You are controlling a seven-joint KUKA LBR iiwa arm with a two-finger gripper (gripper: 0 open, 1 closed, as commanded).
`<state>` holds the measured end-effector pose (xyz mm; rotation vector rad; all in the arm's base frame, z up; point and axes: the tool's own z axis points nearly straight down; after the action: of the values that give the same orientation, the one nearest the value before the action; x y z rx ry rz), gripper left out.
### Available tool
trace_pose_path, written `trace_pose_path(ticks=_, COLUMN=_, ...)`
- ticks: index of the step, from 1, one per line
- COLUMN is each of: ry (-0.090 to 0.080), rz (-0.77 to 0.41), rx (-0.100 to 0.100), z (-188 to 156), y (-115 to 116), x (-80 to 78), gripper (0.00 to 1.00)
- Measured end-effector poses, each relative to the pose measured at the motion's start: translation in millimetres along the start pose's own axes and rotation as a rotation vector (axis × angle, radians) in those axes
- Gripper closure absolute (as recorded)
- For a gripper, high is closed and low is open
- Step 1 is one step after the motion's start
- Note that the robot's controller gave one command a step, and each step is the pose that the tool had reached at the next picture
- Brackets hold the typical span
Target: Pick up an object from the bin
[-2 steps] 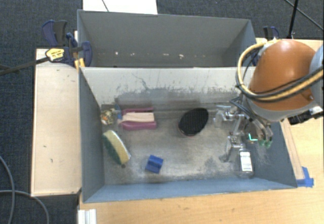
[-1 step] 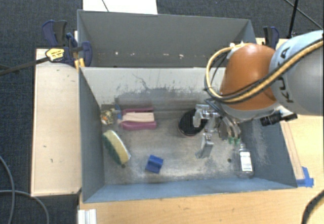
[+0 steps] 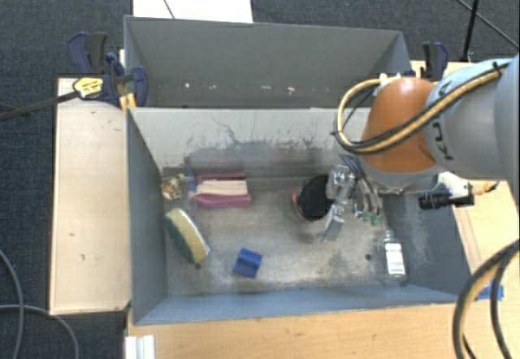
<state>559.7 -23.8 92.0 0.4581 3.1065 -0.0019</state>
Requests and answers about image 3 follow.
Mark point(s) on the grey metal bin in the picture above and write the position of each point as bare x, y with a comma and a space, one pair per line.
268, 235

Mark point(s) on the black cylinder on white bracket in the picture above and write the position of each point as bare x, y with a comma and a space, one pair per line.
445, 200

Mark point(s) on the yellow and green sponge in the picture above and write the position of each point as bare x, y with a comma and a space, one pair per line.
185, 236

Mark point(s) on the black and red round brush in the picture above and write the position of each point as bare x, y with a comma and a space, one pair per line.
313, 199

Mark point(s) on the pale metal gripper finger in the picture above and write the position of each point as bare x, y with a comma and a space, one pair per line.
340, 178
334, 225

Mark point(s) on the pale wood board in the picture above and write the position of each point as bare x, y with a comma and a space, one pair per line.
89, 207

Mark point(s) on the blue block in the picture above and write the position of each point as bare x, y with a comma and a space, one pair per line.
246, 262

